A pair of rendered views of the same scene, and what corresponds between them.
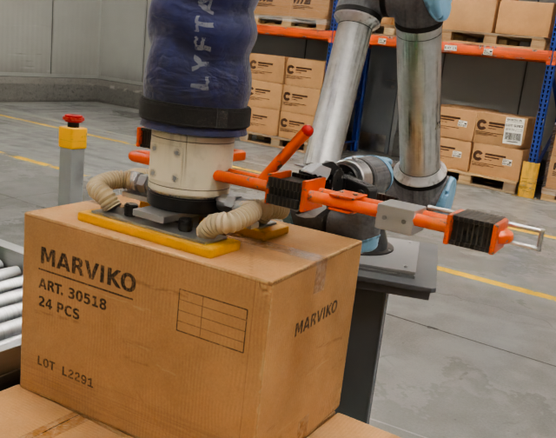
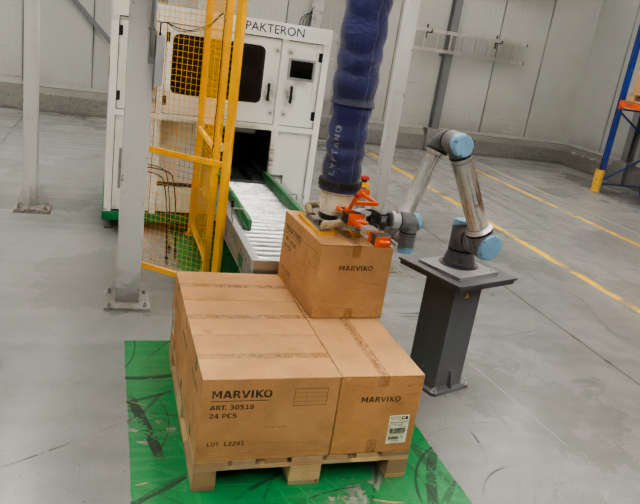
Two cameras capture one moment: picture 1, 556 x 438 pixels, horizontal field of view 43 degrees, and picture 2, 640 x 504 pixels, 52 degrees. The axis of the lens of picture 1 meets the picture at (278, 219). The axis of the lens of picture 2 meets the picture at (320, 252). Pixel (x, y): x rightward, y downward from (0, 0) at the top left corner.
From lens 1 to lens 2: 240 cm
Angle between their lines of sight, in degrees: 38
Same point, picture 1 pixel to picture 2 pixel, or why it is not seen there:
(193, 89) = (328, 174)
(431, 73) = (464, 180)
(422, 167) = (471, 226)
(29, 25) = (513, 98)
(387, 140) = not seen: outside the picture
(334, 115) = (410, 193)
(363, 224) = (401, 241)
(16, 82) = (493, 141)
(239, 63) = (348, 167)
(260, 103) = not seen: outside the picture
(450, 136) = not seen: outside the picture
